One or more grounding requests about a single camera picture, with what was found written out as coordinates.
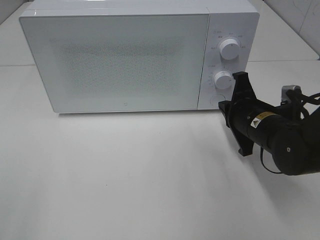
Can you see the white microwave door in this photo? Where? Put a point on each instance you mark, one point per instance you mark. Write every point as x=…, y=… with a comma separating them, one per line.
x=92, y=64

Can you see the round white door button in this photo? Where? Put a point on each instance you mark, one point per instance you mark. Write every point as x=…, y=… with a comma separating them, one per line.
x=215, y=99

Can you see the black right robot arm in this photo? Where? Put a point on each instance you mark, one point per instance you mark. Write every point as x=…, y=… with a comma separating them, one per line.
x=288, y=131

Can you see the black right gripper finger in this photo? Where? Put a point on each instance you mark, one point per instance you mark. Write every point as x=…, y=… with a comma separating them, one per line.
x=245, y=144
x=242, y=88

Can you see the white microwave oven body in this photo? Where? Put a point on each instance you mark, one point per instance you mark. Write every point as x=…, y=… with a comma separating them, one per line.
x=226, y=18

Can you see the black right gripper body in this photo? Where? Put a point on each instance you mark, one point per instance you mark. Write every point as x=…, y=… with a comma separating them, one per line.
x=261, y=122

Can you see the white round knob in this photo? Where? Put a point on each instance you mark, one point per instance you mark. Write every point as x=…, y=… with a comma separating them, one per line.
x=223, y=80
x=229, y=48

